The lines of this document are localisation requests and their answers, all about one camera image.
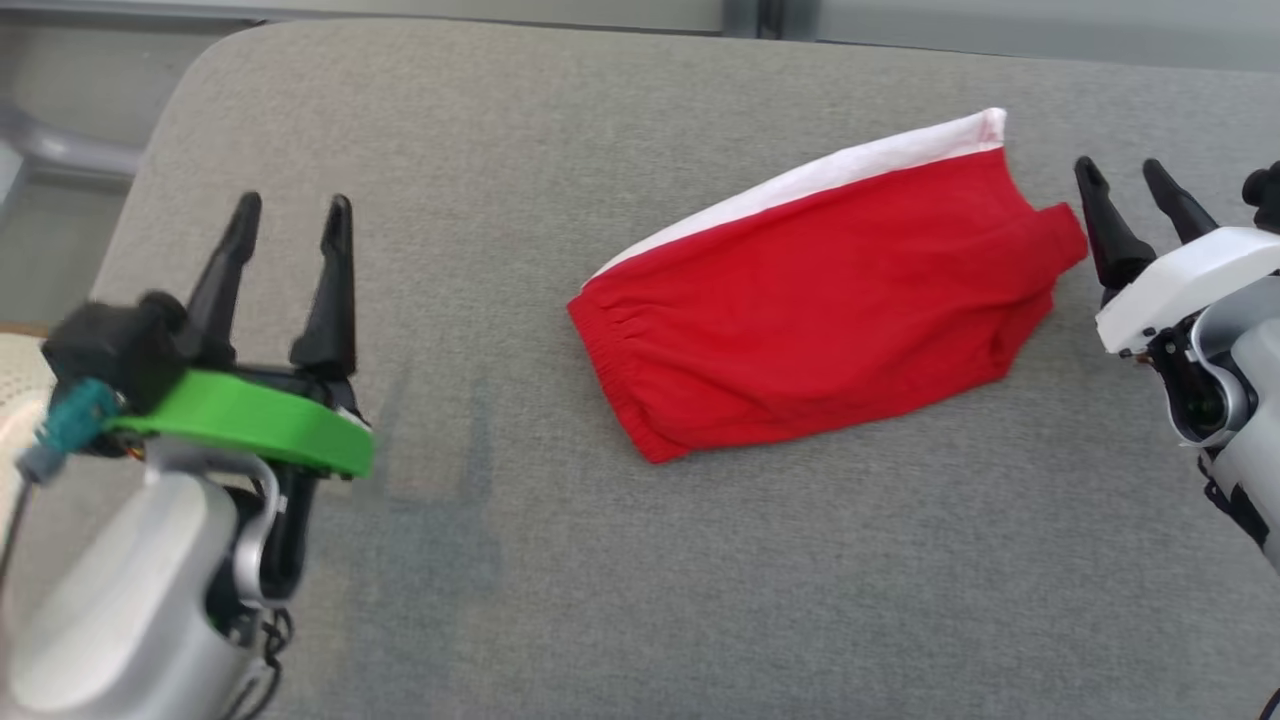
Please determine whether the grey metal tube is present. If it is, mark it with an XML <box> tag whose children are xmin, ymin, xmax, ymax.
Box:
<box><xmin>0</xmin><ymin>100</ymin><xmax>147</xmax><ymax>183</ymax></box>

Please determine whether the red and white shirt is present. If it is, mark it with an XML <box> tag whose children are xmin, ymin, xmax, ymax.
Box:
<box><xmin>566</xmin><ymin>107</ymin><xmax>1091</xmax><ymax>465</ymax></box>

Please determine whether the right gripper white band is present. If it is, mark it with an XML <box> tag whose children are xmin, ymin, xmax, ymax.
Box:
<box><xmin>1073</xmin><ymin>156</ymin><xmax>1280</xmax><ymax>358</ymax></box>

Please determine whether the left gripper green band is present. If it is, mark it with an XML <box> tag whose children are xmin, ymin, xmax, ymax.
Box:
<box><xmin>103</xmin><ymin>191</ymin><xmax>377</xmax><ymax>480</ymax></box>

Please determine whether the grey fabric sofa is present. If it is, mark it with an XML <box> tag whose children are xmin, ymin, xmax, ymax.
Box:
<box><xmin>0</xmin><ymin>17</ymin><xmax>1280</xmax><ymax>720</ymax></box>

